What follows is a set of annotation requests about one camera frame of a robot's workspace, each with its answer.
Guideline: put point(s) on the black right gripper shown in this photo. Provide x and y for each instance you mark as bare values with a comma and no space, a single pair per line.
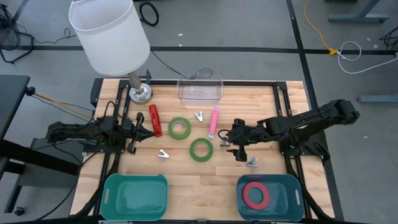
248,133

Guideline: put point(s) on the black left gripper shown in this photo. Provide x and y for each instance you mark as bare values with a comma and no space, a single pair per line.
130,130

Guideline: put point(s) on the red stapler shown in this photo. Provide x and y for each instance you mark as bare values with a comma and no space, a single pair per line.
155,119

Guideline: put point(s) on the lavender staple remover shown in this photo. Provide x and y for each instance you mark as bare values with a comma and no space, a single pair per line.
162,154

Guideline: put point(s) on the green masking tape roll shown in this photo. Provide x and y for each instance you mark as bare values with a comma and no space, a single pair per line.
171,128
192,150

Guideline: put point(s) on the pink white stapler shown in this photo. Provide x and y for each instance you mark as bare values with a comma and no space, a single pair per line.
214,121

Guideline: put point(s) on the teal staple remover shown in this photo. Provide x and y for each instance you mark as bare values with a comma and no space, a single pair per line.
200,117

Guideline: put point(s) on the red tape roll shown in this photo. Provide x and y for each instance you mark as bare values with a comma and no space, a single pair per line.
245,195

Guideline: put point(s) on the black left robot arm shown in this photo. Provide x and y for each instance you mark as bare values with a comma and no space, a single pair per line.
71,130

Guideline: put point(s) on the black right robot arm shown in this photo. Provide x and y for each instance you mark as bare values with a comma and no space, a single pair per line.
311,121

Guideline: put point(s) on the clear plastic bin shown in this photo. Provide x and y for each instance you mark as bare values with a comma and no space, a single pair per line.
200,93

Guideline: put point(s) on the teal green plastic bin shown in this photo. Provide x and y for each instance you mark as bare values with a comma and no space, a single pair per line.
133,197

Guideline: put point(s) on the dark blue plastic bin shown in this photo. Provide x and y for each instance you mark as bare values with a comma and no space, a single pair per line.
284,185

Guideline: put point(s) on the white shade silver table lamp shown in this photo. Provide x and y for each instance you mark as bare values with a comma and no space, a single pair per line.
109,37

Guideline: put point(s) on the black side desk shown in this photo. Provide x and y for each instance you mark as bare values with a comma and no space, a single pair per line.
12,99

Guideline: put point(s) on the grey table foot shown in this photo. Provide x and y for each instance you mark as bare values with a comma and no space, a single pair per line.
357,18
379,99

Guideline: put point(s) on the black floor fan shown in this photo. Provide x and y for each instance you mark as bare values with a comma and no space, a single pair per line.
9,34

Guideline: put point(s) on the black aluminium rig frame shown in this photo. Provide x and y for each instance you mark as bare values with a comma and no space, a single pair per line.
248,83

